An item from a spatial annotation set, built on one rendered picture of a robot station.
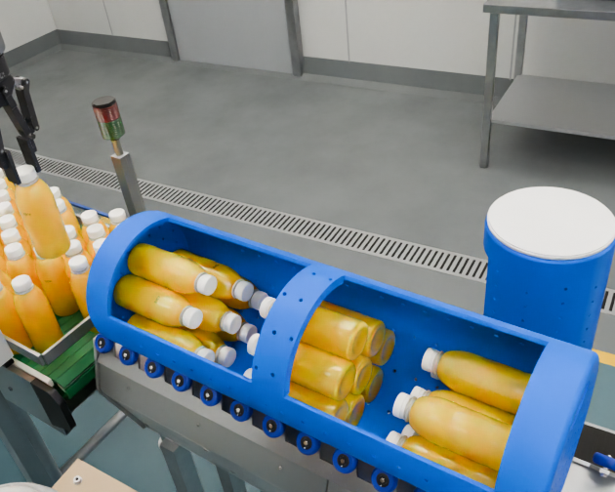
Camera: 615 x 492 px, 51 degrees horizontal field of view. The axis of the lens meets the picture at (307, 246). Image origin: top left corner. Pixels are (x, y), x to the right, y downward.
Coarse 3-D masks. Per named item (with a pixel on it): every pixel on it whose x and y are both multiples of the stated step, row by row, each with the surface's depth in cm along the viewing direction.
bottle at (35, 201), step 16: (16, 192) 122; (32, 192) 121; (48, 192) 124; (32, 208) 122; (48, 208) 124; (32, 224) 125; (48, 224) 126; (32, 240) 128; (48, 240) 128; (64, 240) 130; (48, 256) 130
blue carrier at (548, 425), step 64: (128, 256) 130; (256, 256) 132; (256, 320) 137; (384, 320) 122; (448, 320) 112; (256, 384) 106; (384, 384) 122; (576, 384) 85; (384, 448) 95; (512, 448) 84
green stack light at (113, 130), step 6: (114, 120) 172; (120, 120) 173; (102, 126) 171; (108, 126) 171; (114, 126) 172; (120, 126) 173; (102, 132) 173; (108, 132) 172; (114, 132) 173; (120, 132) 174; (102, 138) 174; (108, 138) 173; (114, 138) 173
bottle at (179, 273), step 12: (132, 252) 129; (144, 252) 128; (156, 252) 127; (168, 252) 128; (132, 264) 128; (144, 264) 127; (156, 264) 125; (168, 264) 124; (180, 264) 124; (192, 264) 124; (144, 276) 128; (156, 276) 125; (168, 276) 124; (180, 276) 123; (192, 276) 122; (168, 288) 126; (180, 288) 123; (192, 288) 123
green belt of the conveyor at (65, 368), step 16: (64, 320) 157; (80, 320) 156; (64, 352) 148; (80, 352) 147; (32, 368) 145; (48, 368) 144; (64, 368) 144; (80, 368) 144; (64, 384) 141; (80, 384) 144
